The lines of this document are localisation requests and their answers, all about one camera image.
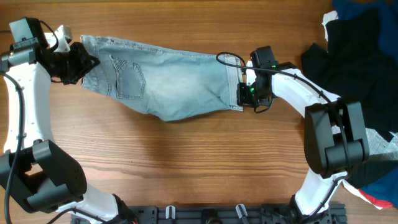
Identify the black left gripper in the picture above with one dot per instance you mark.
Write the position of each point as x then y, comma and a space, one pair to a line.
86, 63

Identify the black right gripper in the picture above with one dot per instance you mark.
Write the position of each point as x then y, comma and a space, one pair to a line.
242, 99

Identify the light blue denim shorts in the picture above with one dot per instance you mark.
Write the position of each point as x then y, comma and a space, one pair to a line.
169, 84

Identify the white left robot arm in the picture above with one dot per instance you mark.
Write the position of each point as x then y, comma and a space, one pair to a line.
35, 172

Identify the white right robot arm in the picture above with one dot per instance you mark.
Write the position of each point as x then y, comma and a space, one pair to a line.
335, 139

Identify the black garment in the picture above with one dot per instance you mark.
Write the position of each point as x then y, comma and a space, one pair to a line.
354, 67

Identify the white cloth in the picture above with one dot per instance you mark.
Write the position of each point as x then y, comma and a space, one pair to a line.
330, 16

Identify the grey patterned garment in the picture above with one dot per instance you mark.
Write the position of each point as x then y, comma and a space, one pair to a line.
378, 148

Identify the dark blue garment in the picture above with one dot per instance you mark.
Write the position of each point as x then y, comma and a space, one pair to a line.
387, 14

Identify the red white garment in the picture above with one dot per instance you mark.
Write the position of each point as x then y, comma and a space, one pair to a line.
377, 203

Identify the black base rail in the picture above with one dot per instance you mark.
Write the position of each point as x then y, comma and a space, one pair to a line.
266, 214

